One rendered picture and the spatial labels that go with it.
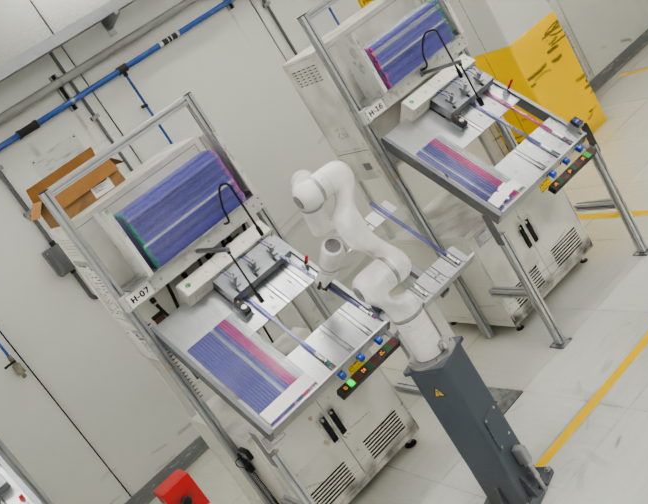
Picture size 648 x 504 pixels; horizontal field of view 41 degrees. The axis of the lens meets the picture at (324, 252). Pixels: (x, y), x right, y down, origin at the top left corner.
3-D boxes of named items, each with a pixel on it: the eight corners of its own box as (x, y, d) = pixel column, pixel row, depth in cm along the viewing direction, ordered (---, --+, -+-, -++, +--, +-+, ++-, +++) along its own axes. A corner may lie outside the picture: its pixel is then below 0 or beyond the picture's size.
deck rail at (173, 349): (274, 438, 338) (273, 431, 333) (270, 442, 337) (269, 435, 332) (156, 333, 369) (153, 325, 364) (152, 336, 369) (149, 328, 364)
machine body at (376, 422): (426, 437, 410) (360, 334, 392) (324, 547, 380) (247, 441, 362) (351, 417, 466) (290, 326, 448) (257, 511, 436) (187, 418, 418)
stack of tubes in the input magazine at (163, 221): (248, 199, 380) (214, 146, 372) (158, 269, 358) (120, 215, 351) (235, 201, 391) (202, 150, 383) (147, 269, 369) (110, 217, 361)
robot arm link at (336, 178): (374, 296, 316) (406, 269, 321) (389, 297, 305) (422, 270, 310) (298, 181, 305) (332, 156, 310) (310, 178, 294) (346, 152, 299)
